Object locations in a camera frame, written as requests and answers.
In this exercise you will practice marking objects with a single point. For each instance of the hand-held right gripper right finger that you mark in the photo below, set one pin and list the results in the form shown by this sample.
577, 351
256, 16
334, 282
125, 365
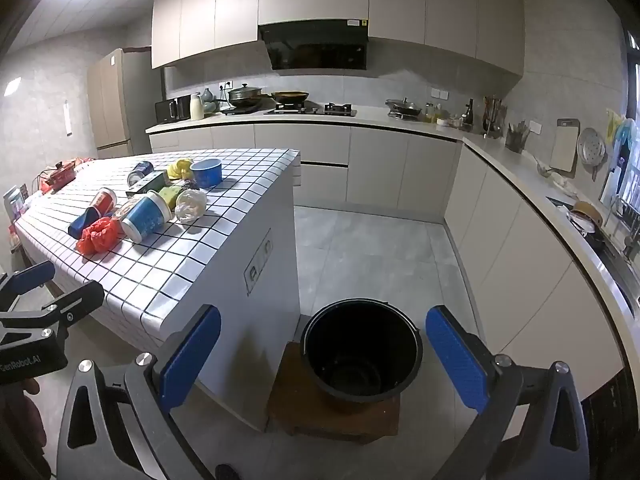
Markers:
457, 355

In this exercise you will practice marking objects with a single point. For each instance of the teal vase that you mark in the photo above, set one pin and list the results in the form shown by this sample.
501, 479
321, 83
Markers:
208, 100

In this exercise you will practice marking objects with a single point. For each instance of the frying pan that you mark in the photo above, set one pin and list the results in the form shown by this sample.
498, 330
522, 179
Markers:
290, 96

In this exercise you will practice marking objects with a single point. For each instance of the red plastic bag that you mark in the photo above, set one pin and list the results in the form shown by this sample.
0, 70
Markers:
97, 237

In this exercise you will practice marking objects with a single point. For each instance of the red snack packets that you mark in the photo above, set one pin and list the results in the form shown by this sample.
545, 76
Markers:
82, 161

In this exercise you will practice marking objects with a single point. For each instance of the steel strainer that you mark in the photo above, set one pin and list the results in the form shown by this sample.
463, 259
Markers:
590, 147

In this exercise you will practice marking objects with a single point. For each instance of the red electric device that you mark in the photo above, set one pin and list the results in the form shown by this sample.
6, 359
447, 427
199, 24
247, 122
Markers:
62, 175

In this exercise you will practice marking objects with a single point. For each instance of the black shoe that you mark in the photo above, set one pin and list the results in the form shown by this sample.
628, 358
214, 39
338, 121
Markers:
227, 472

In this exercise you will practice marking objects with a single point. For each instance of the dark chopstick holder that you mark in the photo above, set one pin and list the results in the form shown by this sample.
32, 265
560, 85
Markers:
515, 142

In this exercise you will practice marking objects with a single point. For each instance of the blue bowl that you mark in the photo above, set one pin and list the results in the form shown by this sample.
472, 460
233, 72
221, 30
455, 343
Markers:
207, 172

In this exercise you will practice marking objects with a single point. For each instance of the beige lower cabinets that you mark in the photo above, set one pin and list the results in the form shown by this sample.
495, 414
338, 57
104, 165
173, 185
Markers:
380, 165

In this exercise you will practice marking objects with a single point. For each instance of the yellow oil bottle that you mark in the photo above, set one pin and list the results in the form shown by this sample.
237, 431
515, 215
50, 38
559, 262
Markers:
431, 112

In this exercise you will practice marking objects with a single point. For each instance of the dark glass bottle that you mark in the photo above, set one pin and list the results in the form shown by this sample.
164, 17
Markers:
469, 115

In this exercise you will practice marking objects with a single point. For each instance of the steel sink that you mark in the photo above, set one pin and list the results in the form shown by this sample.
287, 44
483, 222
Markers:
610, 260

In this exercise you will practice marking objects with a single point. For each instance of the island socket panel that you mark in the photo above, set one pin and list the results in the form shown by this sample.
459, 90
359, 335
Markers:
257, 266

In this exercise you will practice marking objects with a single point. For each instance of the beige cabinets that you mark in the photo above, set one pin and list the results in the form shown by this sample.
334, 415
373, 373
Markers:
380, 165
450, 5

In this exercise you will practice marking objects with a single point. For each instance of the red paper cup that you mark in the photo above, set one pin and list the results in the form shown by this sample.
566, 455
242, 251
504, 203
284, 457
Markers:
102, 202

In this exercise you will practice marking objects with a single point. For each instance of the white jug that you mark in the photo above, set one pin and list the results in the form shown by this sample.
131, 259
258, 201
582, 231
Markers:
197, 107

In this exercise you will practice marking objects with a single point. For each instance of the yellow rag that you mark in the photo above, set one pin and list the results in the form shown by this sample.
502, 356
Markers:
180, 167

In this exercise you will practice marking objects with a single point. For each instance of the yellow hanging cloth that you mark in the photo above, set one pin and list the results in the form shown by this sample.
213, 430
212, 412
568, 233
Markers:
612, 125

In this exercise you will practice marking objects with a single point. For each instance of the green carton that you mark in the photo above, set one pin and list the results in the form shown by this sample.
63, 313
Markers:
150, 185

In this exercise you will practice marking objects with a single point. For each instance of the yellow sponge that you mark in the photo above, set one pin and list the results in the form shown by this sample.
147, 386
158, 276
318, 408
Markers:
170, 195

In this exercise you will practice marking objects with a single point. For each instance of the black induction cooktop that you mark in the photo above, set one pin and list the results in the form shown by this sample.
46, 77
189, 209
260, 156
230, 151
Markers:
240, 110

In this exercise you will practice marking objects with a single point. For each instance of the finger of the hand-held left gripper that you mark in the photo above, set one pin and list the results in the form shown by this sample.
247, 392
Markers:
75, 305
30, 276

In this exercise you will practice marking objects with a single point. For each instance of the beige refrigerator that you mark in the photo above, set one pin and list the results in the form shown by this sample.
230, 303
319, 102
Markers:
117, 105

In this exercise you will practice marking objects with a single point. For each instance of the dark wooden stool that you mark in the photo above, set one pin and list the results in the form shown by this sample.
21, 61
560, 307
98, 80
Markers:
310, 410

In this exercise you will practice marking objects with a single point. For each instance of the square ceiling light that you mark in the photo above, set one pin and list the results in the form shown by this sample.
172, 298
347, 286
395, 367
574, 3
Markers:
12, 86

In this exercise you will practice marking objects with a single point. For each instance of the dark blue packet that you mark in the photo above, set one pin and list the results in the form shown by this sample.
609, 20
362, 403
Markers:
82, 222

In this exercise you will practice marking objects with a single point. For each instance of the white plastic bag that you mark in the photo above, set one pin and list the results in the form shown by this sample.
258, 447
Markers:
190, 205

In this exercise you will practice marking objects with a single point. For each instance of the blue white box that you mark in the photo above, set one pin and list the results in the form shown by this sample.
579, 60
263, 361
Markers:
15, 202

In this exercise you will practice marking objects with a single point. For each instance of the dark framed window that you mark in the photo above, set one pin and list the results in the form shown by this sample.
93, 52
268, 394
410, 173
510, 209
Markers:
634, 110

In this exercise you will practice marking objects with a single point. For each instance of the blue white paper tub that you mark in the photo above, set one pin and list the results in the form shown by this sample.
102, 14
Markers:
145, 215

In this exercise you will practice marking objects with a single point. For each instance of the black range hood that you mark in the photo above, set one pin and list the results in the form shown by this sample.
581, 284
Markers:
315, 45

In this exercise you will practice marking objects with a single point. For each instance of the black microwave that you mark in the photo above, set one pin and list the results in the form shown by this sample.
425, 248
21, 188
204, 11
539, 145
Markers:
170, 109

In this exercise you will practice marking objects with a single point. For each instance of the white crumpled cloth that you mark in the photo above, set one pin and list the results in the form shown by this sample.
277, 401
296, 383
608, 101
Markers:
555, 180

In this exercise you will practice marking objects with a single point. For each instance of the white cutting board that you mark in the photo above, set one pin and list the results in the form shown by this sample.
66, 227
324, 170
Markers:
565, 150

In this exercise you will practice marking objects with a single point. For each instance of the teal hanging cloth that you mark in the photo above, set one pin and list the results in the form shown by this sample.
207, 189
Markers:
626, 135

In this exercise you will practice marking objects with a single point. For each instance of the person's left hand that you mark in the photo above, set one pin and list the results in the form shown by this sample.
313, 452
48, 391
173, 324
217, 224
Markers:
22, 415

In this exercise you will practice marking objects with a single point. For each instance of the brown bowl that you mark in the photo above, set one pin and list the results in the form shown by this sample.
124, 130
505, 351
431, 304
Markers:
587, 210

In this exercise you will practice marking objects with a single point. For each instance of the table with grid tablecloth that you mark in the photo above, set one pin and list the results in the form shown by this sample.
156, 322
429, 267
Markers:
260, 340

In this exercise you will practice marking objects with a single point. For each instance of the utensil rack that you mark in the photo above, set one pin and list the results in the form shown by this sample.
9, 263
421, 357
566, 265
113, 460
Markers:
492, 120

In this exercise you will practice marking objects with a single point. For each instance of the black gas stove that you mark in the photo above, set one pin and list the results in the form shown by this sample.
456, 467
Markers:
310, 110

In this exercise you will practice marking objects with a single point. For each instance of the beige upper cabinets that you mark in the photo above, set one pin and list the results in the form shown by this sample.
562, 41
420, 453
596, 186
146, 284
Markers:
450, 5

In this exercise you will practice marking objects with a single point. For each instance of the black bucket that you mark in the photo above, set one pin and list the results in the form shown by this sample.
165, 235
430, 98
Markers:
360, 360

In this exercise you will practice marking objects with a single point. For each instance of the lidded wok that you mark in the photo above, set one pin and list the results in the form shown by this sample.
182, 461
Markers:
245, 94

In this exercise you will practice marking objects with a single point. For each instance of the blue drink can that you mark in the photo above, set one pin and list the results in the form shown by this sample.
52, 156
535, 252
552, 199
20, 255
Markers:
141, 171

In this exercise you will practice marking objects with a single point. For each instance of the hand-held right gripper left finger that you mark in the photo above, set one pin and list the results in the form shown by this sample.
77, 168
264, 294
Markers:
192, 355

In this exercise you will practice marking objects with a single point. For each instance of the steel lidded pot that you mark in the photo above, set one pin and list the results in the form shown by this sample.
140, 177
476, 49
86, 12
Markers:
404, 107

